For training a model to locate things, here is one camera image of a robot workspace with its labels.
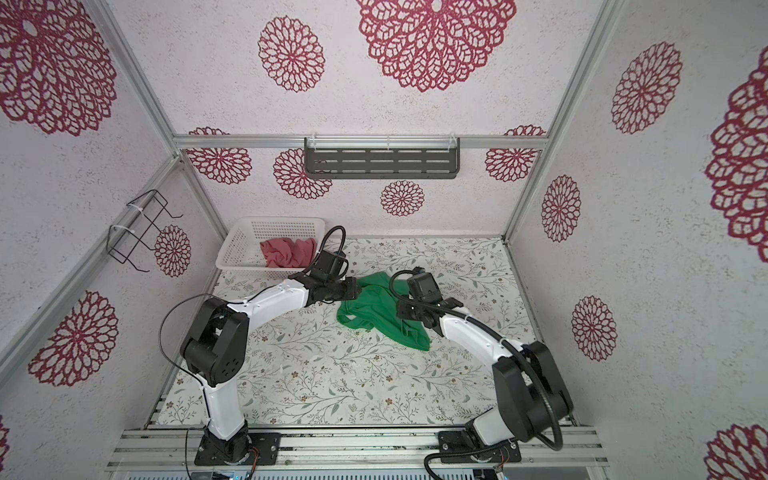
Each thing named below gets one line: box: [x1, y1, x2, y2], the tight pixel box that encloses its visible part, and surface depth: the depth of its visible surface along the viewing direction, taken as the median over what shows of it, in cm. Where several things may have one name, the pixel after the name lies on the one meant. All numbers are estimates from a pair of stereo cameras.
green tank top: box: [336, 272, 430, 351], surface depth 97 cm
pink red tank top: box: [260, 237, 317, 268], surface depth 108 cm
